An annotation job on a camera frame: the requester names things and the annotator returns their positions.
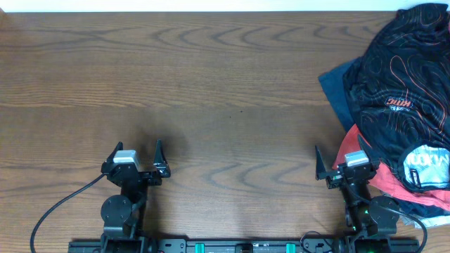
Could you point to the navy blue garment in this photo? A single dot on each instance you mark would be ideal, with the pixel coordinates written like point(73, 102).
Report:
point(332, 85)

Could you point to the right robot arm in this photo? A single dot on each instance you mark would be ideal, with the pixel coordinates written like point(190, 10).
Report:
point(371, 220)

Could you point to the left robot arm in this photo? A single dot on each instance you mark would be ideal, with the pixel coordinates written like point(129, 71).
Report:
point(123, 214)

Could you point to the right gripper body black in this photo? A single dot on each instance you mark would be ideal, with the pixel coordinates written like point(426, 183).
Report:
point(335, 181)

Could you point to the grey white garment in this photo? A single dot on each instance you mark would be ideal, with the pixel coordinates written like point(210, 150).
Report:
point(430, 216)

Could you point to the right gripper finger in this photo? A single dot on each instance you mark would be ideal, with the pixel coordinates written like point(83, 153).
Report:
point(369, 151)
point(321, 171)

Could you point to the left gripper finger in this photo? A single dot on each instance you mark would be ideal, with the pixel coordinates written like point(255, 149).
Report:
point(117, 148)
point(160, 162)

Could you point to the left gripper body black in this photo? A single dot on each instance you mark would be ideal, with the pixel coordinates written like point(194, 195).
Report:
point(139, 174)

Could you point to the black orange-patterned jersey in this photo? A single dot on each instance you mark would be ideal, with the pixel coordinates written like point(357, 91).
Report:
point(398, 96)

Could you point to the red t-shirt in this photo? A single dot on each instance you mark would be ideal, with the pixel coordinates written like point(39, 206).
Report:
point(385, 181)

